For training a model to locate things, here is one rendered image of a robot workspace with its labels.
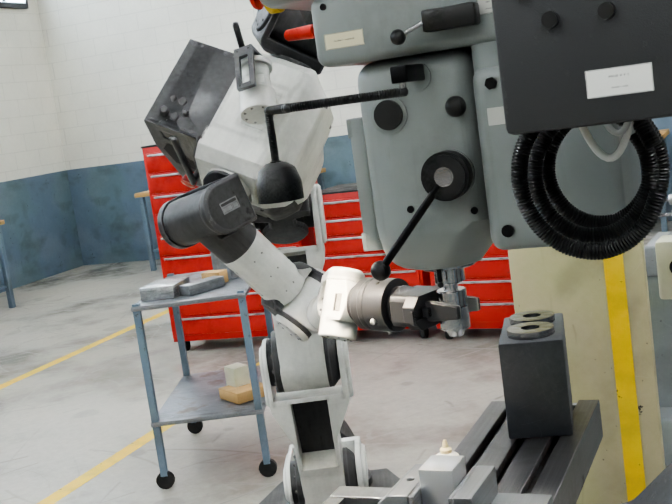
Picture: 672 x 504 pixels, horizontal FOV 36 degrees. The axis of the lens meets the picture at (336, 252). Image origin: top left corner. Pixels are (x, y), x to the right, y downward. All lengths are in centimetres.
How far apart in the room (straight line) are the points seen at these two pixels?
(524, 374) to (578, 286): 141
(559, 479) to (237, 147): 82
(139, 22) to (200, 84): 1046
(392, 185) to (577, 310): 192
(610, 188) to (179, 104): 91
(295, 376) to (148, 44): 1027
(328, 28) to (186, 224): 55
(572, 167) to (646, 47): 32
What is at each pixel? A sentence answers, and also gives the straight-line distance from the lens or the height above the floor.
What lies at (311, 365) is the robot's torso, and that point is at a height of 101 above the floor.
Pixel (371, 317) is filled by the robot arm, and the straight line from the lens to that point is 168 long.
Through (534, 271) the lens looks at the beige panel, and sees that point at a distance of 338.
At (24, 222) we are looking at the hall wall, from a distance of 1248.
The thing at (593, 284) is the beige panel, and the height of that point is 90.
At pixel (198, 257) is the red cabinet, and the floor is 66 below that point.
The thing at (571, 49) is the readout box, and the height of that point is 160.
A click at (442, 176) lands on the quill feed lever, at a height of 146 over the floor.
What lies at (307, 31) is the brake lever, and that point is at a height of 170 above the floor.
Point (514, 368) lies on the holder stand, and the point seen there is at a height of 104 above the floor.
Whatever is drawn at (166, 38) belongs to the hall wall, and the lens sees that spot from 1229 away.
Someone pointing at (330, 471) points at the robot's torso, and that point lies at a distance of 247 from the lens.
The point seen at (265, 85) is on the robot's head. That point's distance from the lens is 187.
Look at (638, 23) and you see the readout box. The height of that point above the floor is 162.
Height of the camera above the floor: 158
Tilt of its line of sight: 8 degrees down
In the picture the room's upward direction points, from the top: 8 degrees counter-clockwise
